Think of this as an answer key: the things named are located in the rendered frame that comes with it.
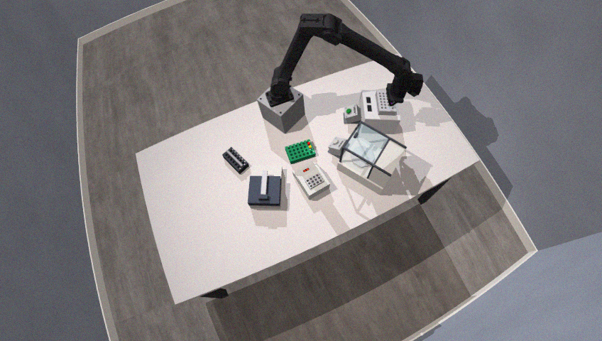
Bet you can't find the green tube rack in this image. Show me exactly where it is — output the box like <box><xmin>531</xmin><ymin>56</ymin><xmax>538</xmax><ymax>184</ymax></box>
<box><xmin>285</xmin><ymin>139</ymin><xmax>316</xmax><ymax>164</ymax></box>

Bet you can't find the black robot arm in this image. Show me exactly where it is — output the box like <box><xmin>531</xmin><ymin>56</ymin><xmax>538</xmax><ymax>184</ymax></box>
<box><xmin>266</xmin><ymin>13</ymin><xmax>424</xmax><ymax>107</ymax></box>

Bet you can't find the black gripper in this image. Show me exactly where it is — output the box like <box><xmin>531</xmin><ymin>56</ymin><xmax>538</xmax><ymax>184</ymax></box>
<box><xmin>386</xmin><ymin>83</ymin><xmax>404</xmax><ymax>107</ymax></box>

